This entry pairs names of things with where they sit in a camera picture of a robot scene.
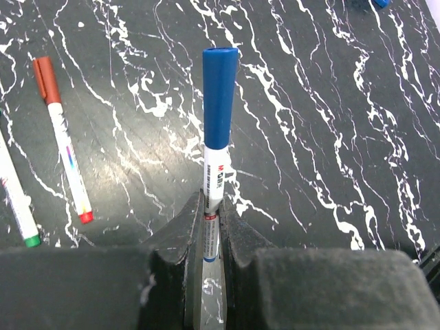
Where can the orange red pen cap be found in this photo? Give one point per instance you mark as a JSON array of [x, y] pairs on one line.
[[46, 80]]

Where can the white pen blue end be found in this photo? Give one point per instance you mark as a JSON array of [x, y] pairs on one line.
[[213, 189]]

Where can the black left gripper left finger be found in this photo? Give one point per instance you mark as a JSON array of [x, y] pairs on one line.
[[151, 285]]

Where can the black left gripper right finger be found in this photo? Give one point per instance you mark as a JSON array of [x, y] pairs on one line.
[[267, 287]]

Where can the blue pen cap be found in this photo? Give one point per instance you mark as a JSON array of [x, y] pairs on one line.
[[219, 66]]

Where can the white pen red end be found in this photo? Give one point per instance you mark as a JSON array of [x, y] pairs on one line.
[[66, 150]]

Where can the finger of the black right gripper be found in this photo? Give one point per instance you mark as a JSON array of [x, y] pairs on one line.
[[430, 268]]

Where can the white pen green end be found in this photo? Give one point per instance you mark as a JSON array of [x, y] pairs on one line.
[[17, 199]]

